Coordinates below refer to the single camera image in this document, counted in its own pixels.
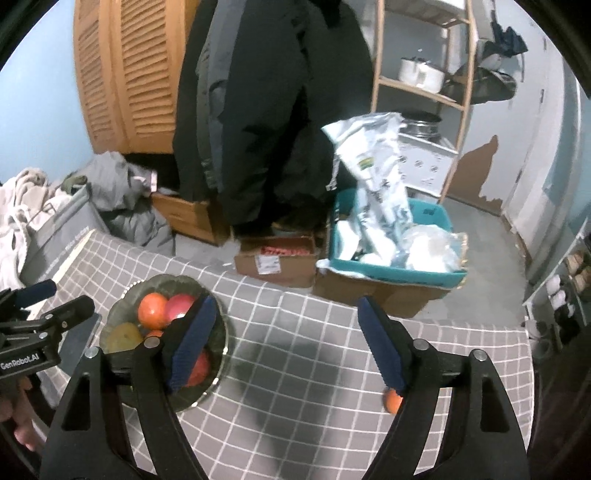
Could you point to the scalloped glass plate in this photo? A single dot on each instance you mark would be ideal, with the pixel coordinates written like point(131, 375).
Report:
point(134, 288)

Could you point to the white printed plastic bag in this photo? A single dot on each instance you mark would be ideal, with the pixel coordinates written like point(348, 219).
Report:
point(369, 161)

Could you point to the louvered wooden cabinet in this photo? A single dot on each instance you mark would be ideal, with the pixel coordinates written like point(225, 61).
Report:
point(129, 69)

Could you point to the white shoe rack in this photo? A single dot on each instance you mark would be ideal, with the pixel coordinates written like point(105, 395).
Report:
point(554, 295)

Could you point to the wooden shelf rack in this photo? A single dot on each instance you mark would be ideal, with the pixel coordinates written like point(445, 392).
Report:
point(379, 46)

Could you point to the black hanging coat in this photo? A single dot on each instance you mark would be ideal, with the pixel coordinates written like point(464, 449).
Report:
point(277, 115)

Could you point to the beige cloth pile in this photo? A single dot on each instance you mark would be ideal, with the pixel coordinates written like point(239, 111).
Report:
point(18, 207)

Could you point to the wooden drawer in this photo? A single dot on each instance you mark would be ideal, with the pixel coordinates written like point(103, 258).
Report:
point(184, 214)

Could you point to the large cardboard box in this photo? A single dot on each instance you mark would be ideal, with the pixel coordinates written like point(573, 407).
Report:
point(369, 295)

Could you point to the metal pot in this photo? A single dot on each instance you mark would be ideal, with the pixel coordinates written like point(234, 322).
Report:
point(420, 127)

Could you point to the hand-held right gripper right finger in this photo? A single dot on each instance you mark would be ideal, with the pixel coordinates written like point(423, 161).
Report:
point(383, 347)

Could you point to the white pot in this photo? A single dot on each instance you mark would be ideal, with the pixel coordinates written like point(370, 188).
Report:
point(420, 74)

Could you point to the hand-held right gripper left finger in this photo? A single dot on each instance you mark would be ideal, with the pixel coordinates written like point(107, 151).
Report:
point(191, 351)

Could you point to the person's left hand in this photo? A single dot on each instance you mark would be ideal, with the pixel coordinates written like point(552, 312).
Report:
point(25, 436)

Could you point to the teal plastic bin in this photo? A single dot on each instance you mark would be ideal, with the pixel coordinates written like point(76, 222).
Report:
point(415, 279)

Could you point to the olive green cloth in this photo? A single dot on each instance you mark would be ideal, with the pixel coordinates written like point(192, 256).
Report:
point(75, 182)

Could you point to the white drawer cabinet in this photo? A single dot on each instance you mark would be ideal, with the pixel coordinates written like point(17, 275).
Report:
point(425, 166)

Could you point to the grey clothing pile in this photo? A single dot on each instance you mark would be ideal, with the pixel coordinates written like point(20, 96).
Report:
point(120, 203)

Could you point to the red apple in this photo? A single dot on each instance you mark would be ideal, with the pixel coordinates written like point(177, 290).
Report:
point(181, 308)
point(199, 369)

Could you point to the dark hanging cloth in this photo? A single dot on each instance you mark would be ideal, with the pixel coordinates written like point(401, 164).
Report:
point(505, 39)

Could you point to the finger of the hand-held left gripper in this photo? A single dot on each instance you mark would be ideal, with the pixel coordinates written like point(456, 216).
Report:
point(69, 311)
point(39, 290)

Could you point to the grey fabric storage bin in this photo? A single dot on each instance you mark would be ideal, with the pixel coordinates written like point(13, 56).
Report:
point(60, 235)

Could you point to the green-yellow pear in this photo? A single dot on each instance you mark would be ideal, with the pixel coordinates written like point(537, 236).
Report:
point(121, 339)

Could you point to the clear plastic bag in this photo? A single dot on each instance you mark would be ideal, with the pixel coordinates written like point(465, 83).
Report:
point(429, 249)

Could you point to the small orange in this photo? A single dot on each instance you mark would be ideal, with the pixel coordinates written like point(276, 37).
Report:
point(392, 402)

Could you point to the grey checked tablecloth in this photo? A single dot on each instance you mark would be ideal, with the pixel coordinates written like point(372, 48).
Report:
point(300, 369)

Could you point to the cardboard box with red contents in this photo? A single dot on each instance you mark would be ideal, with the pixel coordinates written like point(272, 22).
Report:
point(286, 272)

